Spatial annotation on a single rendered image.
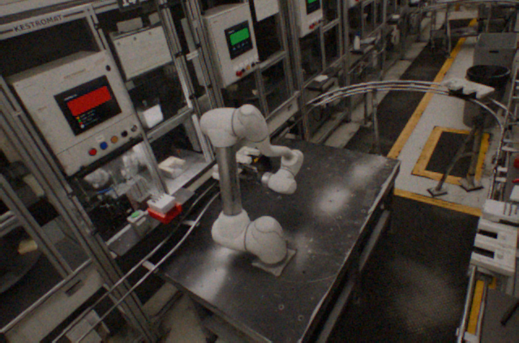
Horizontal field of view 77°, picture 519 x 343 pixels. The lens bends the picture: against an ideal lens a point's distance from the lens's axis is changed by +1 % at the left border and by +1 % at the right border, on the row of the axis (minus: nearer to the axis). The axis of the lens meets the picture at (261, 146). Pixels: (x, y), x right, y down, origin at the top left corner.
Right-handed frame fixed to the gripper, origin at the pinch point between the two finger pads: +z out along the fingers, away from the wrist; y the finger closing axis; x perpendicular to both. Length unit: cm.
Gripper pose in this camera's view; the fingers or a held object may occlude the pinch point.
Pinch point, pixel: (240, 171)
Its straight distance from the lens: 214.5
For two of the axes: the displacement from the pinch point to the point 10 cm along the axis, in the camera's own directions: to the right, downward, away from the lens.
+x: -5.8, 5.1, -6.3
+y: -1.8, -8.4, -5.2
